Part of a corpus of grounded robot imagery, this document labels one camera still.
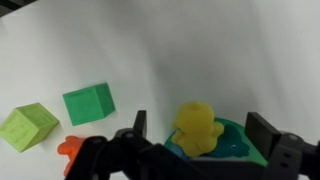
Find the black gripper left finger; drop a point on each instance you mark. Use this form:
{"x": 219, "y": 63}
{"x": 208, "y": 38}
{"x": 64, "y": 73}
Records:
{"x": 140, "y": 124}

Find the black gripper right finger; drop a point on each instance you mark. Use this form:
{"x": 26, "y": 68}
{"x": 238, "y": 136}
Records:
{"x": 261, "y": 133}

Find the yellow duck toy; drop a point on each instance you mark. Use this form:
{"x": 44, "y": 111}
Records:
{"x": 196, "y": 130}

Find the green bowl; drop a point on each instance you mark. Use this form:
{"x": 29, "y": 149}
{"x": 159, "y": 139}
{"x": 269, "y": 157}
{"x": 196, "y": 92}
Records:
{"x": 253, "y": 156}

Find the orange toy figure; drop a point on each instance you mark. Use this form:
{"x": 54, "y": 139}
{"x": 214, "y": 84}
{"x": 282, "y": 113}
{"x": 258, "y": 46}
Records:
{"x": 70, "y": 147}

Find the lime green cube block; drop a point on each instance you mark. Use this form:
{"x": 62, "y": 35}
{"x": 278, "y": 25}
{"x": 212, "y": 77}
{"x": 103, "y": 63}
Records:
{"x": 27, "y": 126}

